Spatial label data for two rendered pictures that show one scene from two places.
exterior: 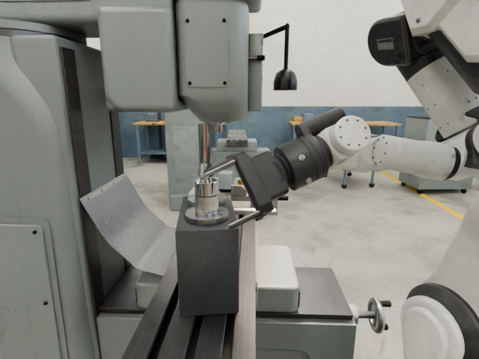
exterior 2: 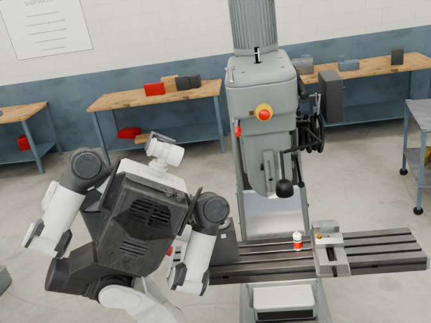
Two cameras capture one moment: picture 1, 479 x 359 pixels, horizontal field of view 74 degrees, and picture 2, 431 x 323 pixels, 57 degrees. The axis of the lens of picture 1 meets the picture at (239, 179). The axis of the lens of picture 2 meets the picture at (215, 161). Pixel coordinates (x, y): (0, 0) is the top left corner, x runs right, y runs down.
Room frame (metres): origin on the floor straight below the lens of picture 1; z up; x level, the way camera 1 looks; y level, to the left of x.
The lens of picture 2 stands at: (0.88, -1.52, 2.22)
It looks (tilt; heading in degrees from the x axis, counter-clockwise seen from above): 25 degrees down; 95
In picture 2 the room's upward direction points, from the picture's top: 10 degrees counter-clockwise
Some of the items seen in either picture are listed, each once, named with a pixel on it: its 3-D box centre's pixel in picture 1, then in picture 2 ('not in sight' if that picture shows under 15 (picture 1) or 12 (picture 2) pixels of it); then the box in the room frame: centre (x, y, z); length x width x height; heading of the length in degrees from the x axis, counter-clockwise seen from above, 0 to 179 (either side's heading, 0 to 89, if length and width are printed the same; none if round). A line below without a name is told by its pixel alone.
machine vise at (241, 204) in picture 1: (233, 194); (328, 242); (1.20, 0.02, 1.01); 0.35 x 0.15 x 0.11; 85
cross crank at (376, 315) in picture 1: (365, 314); not in sight; (0.94, -0.44, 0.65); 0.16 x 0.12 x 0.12; 88
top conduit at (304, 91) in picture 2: not in sight; (295, 80); (1.11, 0.09, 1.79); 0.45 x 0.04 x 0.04; 88
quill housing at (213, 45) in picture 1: (216, 65); (268, 157); (0.97, 0.07, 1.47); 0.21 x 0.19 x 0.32; 178
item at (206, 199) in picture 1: (206, 198); not in sight; (0.61, 0.07, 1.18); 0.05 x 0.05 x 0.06
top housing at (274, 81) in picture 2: not in sight; (260, 81); (0.97, 0.08, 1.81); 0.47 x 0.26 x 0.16; 88
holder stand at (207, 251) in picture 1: (208, 246); (213, 241); (0.66, 0.07, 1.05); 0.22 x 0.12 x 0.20; 6
